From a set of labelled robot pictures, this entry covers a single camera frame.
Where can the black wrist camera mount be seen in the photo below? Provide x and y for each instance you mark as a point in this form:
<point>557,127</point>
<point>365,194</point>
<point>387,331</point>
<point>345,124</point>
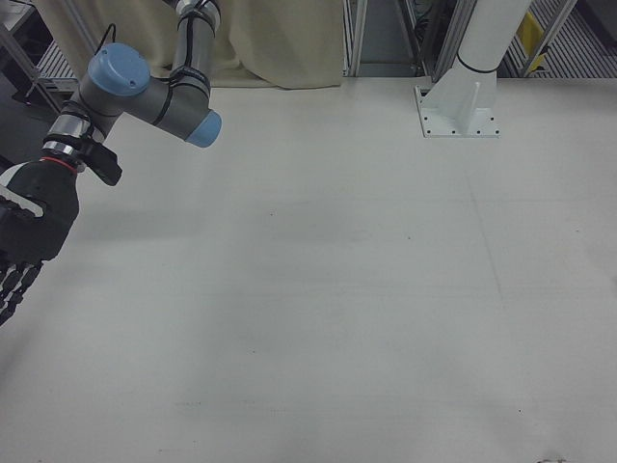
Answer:
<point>102,161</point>

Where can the grey UR5e robot arm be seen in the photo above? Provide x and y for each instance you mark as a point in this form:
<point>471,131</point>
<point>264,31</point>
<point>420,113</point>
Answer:
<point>144,91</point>

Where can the yellow black safety sign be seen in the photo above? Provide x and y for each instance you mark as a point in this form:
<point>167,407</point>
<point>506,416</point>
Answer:
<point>530,34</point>

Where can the grey metal shelf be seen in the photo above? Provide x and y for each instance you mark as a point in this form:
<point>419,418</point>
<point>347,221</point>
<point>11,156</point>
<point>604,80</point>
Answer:
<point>45,62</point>

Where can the black dexterous robot hand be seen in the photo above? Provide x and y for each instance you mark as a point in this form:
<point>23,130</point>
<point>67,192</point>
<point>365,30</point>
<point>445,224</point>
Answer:
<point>43,207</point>

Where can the aluminium frame rack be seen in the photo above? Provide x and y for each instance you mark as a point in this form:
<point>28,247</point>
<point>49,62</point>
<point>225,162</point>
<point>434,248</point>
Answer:
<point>385,36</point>

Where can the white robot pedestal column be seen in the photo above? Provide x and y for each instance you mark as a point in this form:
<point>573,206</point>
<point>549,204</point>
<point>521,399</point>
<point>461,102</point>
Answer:
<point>470,72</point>

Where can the beige fabric curtain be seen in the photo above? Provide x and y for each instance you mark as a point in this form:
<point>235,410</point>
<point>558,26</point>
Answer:
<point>270,38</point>

